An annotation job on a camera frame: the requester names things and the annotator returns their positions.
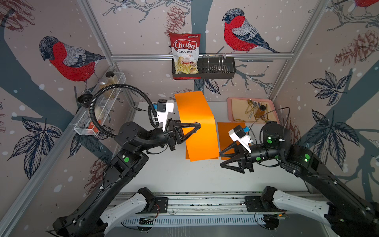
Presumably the tan spice jar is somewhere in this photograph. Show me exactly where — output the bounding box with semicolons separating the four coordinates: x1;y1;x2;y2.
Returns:
105;72;118;87

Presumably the small red packet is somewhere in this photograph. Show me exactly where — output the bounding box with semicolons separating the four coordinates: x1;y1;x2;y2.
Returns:
88;122;99;133

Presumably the left black corrugated cable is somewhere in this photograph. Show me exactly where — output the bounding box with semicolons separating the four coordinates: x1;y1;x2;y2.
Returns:
89;83;159;139

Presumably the black wire wall basket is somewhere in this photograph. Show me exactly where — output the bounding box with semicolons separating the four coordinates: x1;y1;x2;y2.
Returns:
171;55;236;80

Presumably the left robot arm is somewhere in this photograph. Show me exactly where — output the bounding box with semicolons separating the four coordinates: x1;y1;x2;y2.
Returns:
49;119;201;237

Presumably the red cassava chips bag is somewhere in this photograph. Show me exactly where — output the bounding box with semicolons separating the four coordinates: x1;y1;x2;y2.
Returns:
169;33;201;80

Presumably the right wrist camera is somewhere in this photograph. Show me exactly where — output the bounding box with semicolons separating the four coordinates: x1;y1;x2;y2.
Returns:
228;125;252;154

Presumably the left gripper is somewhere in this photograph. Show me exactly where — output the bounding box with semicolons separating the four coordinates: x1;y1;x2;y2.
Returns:
137;119;198;153

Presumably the black fork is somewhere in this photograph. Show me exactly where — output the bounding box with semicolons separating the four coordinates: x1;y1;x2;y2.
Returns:
134;107;151;113

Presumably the orange paper sheet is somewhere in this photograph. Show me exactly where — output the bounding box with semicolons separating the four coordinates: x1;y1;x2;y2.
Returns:
185;146;190;160
174;91;220;163
217;122;246;151

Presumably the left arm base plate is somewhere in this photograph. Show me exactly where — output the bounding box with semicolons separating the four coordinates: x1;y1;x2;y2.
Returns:
144;197;169;214

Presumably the black lid rice jar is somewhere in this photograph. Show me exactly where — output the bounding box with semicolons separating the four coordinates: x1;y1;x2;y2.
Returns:
77;93;105;121

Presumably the pink tray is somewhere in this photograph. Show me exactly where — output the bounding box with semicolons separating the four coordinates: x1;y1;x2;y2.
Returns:
226;97;280;126

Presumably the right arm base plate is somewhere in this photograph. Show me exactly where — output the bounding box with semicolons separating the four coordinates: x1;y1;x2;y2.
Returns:
244;196;283;214

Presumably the brown spice jar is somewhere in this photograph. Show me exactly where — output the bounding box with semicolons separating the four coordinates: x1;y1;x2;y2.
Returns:
98;78;116;100

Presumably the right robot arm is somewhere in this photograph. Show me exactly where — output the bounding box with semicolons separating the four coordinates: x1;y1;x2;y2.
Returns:
220;122;379;237

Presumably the small amber bottle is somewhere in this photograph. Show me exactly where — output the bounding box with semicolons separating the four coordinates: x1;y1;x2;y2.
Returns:
255;105;266;118

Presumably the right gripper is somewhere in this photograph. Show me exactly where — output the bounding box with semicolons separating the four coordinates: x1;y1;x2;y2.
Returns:
219;141;284;175

